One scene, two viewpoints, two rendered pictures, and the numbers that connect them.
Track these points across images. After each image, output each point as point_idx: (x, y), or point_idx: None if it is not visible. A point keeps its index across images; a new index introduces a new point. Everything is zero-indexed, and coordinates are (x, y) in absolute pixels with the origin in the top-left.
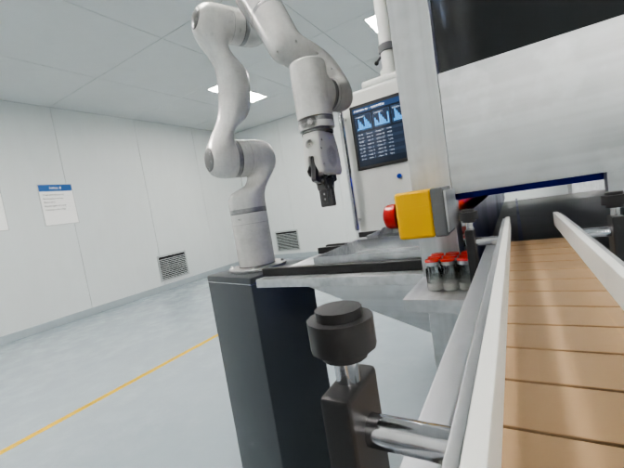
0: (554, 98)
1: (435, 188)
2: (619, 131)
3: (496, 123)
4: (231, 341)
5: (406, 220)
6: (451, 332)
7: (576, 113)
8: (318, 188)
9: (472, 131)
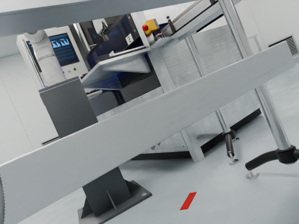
0: (159, 8)
1: (154, 18)
2: (168, 15)
3: (151, 12)
4: (66, 117)
5: (151, 25)
6: (159, 59)
7: (162, 11)
8: (103, 34)
9: (148, 13)
